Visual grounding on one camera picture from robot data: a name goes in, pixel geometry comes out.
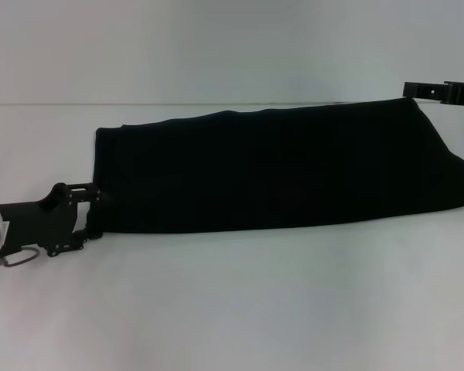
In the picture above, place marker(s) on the black t-shirt white print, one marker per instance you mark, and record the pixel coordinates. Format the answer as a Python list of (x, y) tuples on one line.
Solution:
[(274, 166)]

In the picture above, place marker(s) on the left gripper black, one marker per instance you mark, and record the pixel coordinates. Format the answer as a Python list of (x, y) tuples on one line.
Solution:
[(27, 224)]

